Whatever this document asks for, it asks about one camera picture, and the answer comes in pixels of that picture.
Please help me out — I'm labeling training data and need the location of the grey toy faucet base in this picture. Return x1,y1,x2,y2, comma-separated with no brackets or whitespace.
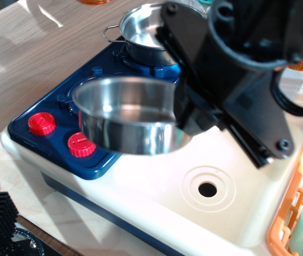
279,68,303,101

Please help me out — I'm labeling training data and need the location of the right red stove knob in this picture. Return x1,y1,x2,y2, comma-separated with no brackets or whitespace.
67,132,96,158

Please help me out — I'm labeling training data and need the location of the dark blue toy stove top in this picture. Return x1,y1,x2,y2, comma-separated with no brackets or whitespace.
7,43,180,180

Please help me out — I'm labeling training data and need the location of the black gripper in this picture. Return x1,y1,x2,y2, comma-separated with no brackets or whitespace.
157,1,294,168

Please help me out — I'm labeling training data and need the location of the cream toy kitchen sink unit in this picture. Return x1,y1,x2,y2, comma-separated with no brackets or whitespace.
1,115,303,255

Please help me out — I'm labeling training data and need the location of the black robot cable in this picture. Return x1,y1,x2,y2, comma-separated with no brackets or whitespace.
269,66,303,117

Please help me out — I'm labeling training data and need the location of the black braided cable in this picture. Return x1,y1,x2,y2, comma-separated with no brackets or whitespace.
10,226,45,256

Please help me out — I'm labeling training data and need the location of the orange plastic dish rack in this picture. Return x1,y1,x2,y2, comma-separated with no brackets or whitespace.
266,151,303,255

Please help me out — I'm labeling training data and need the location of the red stove knob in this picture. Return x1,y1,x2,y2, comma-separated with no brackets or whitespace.
67,132,96,158
28,112,56,136

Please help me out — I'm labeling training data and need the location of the left red stove knob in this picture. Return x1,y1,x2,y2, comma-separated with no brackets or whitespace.
28,112,56,136

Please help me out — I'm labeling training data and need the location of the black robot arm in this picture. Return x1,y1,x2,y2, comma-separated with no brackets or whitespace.
156,1,303,168

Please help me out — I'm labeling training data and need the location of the steel pot with loop handles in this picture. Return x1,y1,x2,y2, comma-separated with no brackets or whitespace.
103,2,180,66

